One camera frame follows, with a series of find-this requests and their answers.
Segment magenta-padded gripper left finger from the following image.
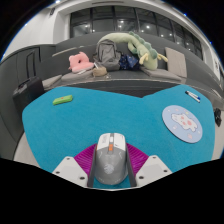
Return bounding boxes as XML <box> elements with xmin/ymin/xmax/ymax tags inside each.
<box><xmin>52</xmin><ymin>143</ymin><xmax>99</xmax><ymax>188</ymax></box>

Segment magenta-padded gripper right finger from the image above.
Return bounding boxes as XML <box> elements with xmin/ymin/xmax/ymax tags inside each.
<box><xmin>125</xmin><ymin>143</ymin><xmax>173</xmax><ymax>188</ymax></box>

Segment grey and white computer mouse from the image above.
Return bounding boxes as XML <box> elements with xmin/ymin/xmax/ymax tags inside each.
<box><xmin>94</xmin><ymin>132</ymin><xmax>129</xmax><ymax>186</ymax></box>

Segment round light blue mouse pad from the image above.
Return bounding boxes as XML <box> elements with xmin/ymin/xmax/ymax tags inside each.
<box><xmin>161</xmin><ymin>104</ymin><xmax>204</xmax><ymax>144</ymax></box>

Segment white marker with black cap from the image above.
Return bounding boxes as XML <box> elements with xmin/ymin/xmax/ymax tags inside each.
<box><xmin>185</xmin><ymin>90</ymin><xmax>200</xmax><ymax>103</ymax></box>

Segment white marker with blue cap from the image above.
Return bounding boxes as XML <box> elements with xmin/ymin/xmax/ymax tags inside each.
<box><xmin>186</xmin><ymin>90</ymin><xmax>202</xmax><ymax>102</ymax></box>

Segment black bag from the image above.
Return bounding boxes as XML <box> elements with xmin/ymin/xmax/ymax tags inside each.
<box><xmin>213</xmin><ymin>108</ymin><xmax>223</xmax><ymax>127</ymax></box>

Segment black suitcase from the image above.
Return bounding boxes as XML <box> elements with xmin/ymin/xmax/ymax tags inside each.
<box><xmin>12</xmin><ymin>49</ymin><xmax>45</xmax><ymax>116</ymax></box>

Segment grey flat seat cushion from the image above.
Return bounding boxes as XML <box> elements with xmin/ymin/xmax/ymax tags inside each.
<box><xmin>139</xmin><ymin>67</ymin><xmax>183</xmax><ymax>82</ymax></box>
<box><xmin>60</xmin><ymin>70</ymin><xmax>96</xmax><ymax>84</ymax></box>
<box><xmin>42</xmin><ymin>73</ymin><xmax>63</xmax><ymax>89</ymax></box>

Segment small beige pouch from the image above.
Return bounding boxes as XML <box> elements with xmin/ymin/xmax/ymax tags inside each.
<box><xmin>92</xmin><ymin>66</ymin><xmax>108</xmax><ymax>78</ymax></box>

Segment pink plush cushion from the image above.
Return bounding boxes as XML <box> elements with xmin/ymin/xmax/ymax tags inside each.
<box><xmin>68</xmin><ymin>51</ymin><xmax>95</xmax><ymax>74</ymax></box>

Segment dark blue patterned bag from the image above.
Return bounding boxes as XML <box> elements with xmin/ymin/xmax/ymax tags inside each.
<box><xmin>118</xmin><ymin>53</ymin><xmax>140</xmax><ymax>71</ymax></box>

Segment grey upright back cushion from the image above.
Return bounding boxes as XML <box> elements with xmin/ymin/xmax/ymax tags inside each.
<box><xmin>164</xmin><ymin>46</ymin><xmax>188</xmax><ymax>79</ymax></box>

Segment green dragon plush toy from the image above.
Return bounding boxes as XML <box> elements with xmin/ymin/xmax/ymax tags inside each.
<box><xmin>52</xmin><ymin>31</ymin><xmax>169</xmax><ymax>72</ymax></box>

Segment grey backpack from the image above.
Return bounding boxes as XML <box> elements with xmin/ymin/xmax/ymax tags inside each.
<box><xmin>92</xmin><ymin>39</ymin><xmax>122</xmax><ymax>72</ymax></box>

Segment grey upholstered bench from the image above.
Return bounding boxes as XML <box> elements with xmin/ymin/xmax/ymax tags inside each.
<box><xmin>0</xmin><ymin>31</ymin><xmax>224</xmax><ymax>111</ymax></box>

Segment dark glass window wall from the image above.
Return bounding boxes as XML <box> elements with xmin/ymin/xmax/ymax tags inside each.
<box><xmin>69</xmin><ymin>5</ymin><xmax>204</xmax><ymax>61</ymax></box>

